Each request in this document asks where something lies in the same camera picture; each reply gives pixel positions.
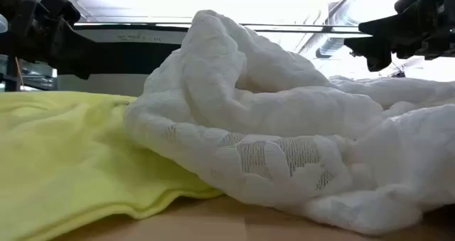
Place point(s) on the navy white striped fabric basket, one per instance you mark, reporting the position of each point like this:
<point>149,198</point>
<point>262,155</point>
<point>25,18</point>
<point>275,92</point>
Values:
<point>106,86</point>

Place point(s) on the metal frame crossbar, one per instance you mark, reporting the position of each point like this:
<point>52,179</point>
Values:
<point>284,27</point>

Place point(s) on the white lace shirt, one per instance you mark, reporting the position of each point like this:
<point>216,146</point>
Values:
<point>266,109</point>

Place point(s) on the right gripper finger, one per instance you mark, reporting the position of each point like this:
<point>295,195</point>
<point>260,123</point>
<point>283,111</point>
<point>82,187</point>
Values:
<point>387,25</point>
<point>377,52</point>

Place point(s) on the yellow shirt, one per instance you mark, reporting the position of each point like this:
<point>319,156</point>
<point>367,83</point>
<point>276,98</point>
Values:
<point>71,145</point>

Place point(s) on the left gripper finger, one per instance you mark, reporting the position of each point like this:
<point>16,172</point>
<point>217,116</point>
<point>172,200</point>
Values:
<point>76,56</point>

